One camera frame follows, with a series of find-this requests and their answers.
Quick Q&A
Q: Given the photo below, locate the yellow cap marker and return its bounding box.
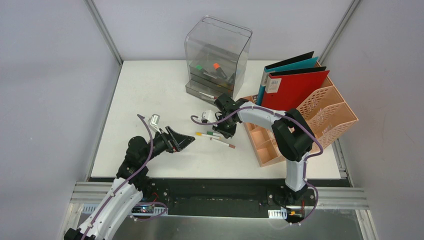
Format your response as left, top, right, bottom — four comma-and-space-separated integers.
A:
195, 132, 221, 140

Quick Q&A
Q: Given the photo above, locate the blue cap brown marker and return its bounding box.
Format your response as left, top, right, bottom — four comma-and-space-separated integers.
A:
210, 138, 236, 149

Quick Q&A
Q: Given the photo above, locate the dark green cap marker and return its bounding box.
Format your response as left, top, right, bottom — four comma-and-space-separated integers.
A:
206, 131, 223, 137

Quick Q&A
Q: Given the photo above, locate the brown cap acrylic marker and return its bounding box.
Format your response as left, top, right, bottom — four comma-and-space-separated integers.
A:
198, 91, 217, 99

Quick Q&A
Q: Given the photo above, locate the orange tip black highlighter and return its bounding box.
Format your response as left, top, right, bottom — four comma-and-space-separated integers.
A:
213, 62, 228, 80

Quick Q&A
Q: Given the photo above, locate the green tip black highlighter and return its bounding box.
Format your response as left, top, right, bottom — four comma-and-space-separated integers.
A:
195, 65, 217, 79

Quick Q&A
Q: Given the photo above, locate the red notebook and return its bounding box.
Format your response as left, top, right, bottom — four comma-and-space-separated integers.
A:
256, 66, 330, 111

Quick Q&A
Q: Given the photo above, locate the clear drawer organizer box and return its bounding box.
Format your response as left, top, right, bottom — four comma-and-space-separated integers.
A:
184, 15, 253, 104

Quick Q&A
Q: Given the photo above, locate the teal notebook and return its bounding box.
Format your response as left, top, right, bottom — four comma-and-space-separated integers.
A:
255, 51, 319, 105

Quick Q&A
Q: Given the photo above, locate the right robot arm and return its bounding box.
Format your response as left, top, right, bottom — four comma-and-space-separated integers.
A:
212, 94, 316, 205

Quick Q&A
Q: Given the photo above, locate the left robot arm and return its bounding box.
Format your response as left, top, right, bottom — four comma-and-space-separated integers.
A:
63, 126, 195, 240

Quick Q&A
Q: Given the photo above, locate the left circuit board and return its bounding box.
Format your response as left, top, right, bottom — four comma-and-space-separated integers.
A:
131, 205, 155, 214

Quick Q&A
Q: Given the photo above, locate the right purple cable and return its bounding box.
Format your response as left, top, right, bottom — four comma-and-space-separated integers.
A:
190, 105, 324, 227

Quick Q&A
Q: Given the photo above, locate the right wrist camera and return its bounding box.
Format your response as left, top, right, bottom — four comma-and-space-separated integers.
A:
201, 110, 217, 124

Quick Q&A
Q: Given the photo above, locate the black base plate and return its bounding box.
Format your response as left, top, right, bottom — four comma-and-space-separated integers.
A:
141, 178, 317, 219

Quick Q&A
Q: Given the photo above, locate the aluminium frame rail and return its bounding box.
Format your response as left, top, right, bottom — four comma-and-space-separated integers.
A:
70, 181, 370, 211

